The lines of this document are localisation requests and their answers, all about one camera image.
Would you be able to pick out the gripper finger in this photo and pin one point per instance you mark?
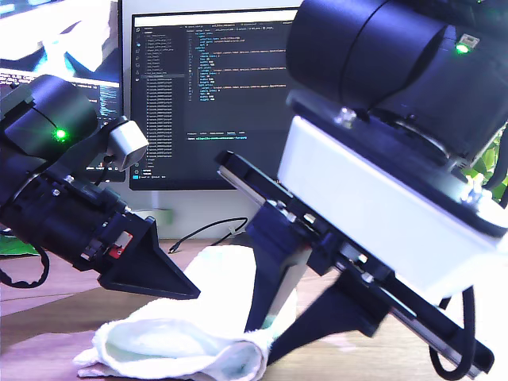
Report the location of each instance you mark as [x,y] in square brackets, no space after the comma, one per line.
[266,285]
[337,313]
[151,278]

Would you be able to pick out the green snack bag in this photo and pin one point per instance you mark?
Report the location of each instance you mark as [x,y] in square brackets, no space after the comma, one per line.
[16,247]

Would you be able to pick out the black Huawei monitor on stand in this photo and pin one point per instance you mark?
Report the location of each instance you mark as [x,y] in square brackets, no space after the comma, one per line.
[238,119]

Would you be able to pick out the green potted leafy plant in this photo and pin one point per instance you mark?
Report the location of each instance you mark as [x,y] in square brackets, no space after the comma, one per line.
[486,158]

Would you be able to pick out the long white flat box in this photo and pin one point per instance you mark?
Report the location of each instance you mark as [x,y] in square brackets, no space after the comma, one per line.
[164,216]

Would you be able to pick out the white pastel striped tea towel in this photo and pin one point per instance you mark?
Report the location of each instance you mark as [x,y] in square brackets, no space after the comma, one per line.
[178,337]

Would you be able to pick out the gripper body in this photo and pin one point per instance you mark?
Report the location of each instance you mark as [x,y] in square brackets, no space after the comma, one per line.
[87,226]

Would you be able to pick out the black monitor with terminal windows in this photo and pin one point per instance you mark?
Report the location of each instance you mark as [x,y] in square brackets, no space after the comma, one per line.
[111,99]

